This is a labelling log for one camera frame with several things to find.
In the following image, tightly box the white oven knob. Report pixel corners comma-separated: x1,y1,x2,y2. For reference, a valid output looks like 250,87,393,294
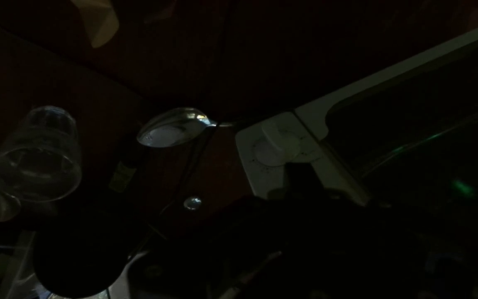
249,135,289,170

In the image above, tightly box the clear drinking glass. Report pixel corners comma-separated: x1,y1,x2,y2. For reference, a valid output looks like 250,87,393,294
0,105,83,205

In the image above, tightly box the white crumpled cloth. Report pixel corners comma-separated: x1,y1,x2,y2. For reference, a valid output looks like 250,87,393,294
71,0,121,50

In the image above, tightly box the metal spoon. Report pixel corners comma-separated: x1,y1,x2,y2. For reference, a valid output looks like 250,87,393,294
134,107,235,150

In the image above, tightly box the small metal bolt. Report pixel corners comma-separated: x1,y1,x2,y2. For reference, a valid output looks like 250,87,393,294
182,195,204,213

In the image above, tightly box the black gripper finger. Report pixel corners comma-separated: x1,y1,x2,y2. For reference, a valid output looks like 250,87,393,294
284,160,323,208

